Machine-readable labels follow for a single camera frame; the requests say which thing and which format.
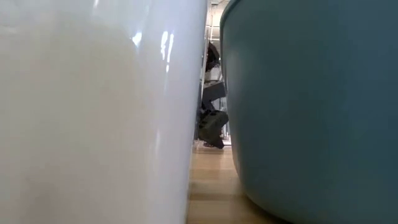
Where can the teal plastic bin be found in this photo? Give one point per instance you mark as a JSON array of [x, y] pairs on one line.
[[311, 124]]

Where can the white plastic bin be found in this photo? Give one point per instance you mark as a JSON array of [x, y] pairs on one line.
[[93, 124]]

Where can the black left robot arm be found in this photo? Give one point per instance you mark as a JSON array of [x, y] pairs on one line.
[[214, 90]]

